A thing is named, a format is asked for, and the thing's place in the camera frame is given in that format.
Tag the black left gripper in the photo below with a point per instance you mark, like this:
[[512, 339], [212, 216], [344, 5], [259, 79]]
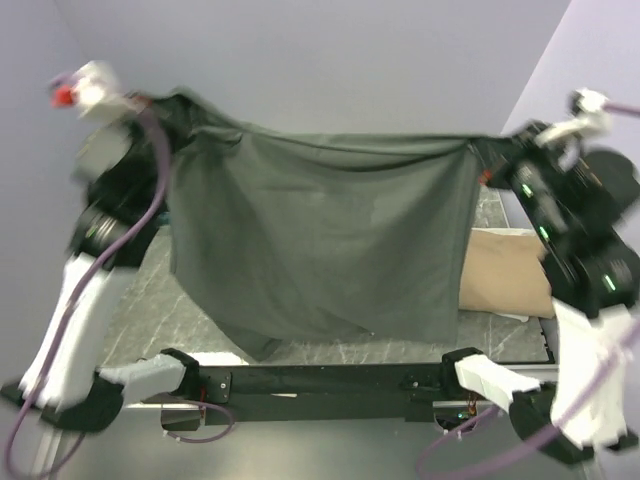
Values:
[[130, 122]]

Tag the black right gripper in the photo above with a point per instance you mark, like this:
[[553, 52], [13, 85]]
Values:
[[498, 150]]

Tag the grey t shirt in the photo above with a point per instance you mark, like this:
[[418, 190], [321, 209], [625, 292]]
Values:
[[318, 237]]

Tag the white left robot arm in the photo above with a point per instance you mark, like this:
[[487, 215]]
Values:
[[64, 383]]

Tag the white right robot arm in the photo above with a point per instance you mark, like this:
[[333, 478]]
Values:
[[594, 281]]

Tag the folded tan t shirt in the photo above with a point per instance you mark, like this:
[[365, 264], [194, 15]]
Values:
[[503, 274]]

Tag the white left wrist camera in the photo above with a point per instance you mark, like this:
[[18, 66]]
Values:
[[93, 90]]

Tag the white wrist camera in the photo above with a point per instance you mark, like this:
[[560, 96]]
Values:
[[93, 90], [588, 118]]

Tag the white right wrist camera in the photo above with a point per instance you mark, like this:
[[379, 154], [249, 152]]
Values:
[[588, 118]]

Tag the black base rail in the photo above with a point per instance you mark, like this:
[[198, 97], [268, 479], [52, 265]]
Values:
[[331, 392]]

